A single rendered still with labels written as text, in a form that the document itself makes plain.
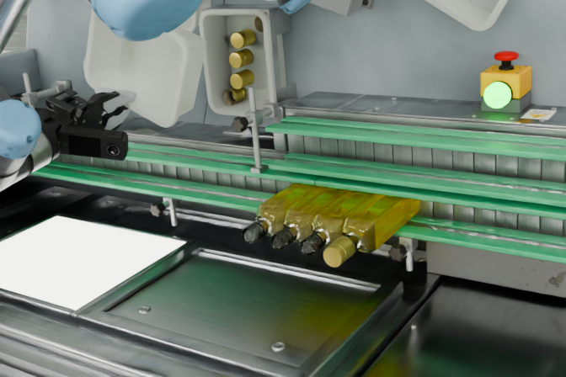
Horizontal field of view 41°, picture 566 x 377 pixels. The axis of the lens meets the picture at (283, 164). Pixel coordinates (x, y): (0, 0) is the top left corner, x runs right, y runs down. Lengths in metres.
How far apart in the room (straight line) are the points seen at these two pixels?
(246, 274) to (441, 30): 0.58
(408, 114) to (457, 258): 0.28
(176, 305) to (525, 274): 0.61
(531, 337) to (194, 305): 0.57
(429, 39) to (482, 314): 0.51
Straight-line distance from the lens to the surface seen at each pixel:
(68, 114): 1.34
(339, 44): 1.56
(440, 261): 1.46
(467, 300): 1.41
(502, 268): 1.42
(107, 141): 1.31
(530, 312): 1.39
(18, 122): 1.15
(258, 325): 1.29
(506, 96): 1.34
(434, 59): 1.48
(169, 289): 1.45
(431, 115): 1.37
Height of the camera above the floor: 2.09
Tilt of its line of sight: 52 degrees down
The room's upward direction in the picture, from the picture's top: 120 degrees counter-clockwise
